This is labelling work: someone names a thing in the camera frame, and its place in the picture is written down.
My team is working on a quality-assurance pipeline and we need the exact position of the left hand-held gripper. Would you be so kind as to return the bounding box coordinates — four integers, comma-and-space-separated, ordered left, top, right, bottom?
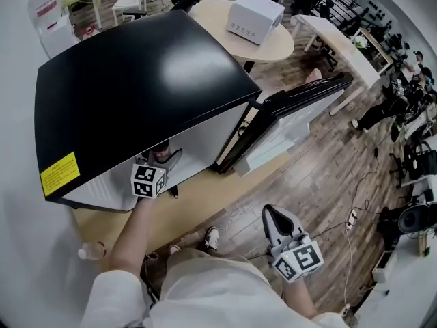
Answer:
131, 148, 184, 200

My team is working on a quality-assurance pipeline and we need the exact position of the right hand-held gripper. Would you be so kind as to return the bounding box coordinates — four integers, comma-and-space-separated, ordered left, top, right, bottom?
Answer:
262, 204, 325, 284

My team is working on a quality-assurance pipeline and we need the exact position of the dark cola bottle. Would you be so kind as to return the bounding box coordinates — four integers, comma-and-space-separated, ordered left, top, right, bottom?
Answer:
150, 142, 172, 165

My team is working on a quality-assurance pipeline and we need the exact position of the black mini fridge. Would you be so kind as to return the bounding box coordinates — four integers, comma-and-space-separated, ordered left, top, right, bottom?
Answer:
33, 9, 354, 213

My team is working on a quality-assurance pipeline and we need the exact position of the person's right forearm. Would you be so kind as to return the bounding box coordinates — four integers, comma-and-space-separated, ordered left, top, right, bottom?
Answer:
283, 278, 321, 320

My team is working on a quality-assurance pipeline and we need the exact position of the person's left forearm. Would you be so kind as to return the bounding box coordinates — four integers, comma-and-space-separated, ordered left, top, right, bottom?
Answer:
107, 196, 158, 282

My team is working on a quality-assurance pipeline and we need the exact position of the light wooden platform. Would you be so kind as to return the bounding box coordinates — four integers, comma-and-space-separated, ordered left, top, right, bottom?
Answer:
70, 150, 294, 262

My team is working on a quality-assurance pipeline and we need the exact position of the person's right shoe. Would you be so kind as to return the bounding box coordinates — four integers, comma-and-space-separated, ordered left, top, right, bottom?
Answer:
203, 226, 220, 252

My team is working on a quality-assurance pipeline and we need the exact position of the person's white t-shirt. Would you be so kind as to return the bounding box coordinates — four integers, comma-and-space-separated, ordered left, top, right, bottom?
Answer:
80, 247, 349, 328

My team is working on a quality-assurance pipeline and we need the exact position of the yellow warning sticker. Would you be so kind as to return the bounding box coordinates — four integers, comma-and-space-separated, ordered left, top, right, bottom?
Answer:
40, 151, 81, 197

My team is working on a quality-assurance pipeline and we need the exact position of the white plastic box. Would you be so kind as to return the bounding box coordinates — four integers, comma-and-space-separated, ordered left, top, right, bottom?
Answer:
371, 250, 399, 283

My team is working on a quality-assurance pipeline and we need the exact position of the black round fan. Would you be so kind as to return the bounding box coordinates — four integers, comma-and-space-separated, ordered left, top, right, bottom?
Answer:
397, 203, 437, 234

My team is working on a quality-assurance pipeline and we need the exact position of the round light wooden table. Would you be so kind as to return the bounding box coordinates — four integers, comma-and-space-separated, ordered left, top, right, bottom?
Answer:
187, 0, 295, 74

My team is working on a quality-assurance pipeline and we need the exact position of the white water dispenser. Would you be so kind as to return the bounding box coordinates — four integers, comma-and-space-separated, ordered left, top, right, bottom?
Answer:
36, 14, 81, 59

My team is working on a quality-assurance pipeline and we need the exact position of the white wooden chair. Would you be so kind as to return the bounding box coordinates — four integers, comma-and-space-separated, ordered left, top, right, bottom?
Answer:
111, 0, 148, 27

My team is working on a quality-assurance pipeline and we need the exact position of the white microwave oven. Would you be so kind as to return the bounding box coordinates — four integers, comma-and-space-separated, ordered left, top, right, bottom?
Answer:
225, 0, 286, 46

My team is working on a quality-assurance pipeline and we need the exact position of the long white desk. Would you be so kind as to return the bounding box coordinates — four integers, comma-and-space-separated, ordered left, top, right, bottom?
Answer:
290, 14, 382, 116

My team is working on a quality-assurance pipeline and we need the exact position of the clear water dispenser jug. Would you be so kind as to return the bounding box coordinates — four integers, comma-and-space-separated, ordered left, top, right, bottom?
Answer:
29, 0, 64, 30

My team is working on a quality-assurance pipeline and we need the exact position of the white cable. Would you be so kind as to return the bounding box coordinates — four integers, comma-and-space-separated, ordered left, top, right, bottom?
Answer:
342, 227, 354, 307

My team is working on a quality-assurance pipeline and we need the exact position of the black cable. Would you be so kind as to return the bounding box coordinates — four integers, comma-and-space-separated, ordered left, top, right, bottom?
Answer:
354, 147, 380, 215

